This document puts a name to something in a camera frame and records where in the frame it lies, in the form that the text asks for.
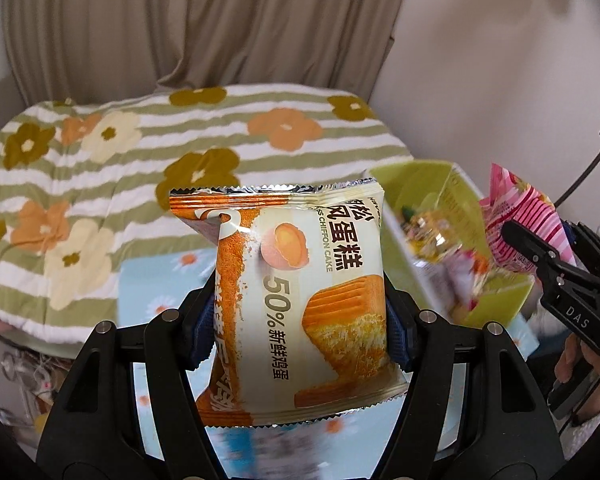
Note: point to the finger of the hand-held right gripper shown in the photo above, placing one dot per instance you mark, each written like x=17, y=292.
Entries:
x=530, y=247
x=592, y=247

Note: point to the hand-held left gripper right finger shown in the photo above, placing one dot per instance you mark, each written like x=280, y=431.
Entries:
x=397, y=335

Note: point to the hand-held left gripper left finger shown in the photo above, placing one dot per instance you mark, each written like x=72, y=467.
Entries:
x=203, y=335

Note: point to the pink striped snack packet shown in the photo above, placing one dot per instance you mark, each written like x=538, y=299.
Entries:
x=522, y=210

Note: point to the orange cake packet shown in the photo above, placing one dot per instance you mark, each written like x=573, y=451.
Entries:
x=300, y=305

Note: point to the green cardboard box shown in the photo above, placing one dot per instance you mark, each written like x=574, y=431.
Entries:
x=420, y=185

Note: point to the person's right forearm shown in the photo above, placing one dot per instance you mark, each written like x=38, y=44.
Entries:
x=595, y=430

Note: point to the person's right hand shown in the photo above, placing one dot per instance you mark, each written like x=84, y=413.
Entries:
x=572, y=360

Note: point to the light blue daisy tablecloth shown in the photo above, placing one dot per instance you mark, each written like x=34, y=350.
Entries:
x=152, y=280

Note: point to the flowered striped blanket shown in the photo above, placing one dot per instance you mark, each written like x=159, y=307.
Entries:
x=130, y=160

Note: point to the beige curtain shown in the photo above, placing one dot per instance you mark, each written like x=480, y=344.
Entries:
x=205, y=25

